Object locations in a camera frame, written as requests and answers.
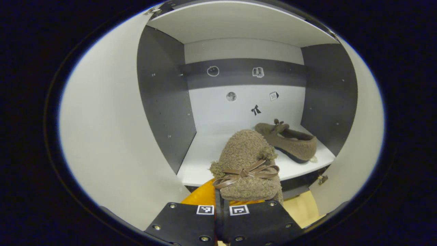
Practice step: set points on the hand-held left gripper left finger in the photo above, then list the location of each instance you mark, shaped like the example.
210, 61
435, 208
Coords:
184, 222

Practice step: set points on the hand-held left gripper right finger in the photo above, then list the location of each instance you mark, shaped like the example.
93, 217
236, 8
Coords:
259, 222

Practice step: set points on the brown fuzzy shoe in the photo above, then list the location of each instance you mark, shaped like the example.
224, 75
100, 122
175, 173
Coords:
244, 150
297, 145

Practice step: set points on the white grey shoe cabinet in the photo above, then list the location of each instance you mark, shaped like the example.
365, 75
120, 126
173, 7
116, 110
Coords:
218, 119

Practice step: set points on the white shoe cabinet door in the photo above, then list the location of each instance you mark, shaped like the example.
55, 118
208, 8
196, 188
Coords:
365, 136
109, 119

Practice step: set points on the small clear round disc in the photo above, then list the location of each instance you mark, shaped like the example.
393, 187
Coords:
313, 159

